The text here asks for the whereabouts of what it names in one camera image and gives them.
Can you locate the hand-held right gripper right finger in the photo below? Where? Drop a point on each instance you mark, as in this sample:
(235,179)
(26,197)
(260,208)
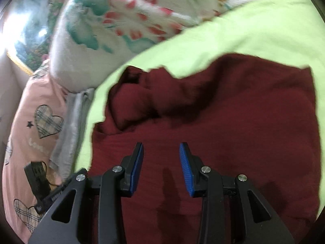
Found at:
(185,169)

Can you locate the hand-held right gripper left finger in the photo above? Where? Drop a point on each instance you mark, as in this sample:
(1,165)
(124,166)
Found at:
(135,169)

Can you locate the dark red knit sweater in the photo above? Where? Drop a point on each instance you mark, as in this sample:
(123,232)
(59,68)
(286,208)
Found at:
(228,106)

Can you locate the grey folded cloth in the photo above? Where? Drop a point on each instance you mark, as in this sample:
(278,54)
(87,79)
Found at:
(72,122)

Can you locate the black power adapter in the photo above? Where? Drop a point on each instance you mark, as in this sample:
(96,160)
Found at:
(35,179)

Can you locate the pink plaid cloth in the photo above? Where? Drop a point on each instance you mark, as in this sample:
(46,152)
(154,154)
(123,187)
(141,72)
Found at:
(25,137)

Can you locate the white floral quilt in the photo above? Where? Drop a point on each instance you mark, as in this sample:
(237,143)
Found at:
(101,43)

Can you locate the light green bed sheet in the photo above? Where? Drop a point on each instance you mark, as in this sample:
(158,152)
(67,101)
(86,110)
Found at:
(254,30)

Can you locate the gold-framed picture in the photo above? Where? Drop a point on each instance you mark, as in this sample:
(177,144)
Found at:
(28,30)

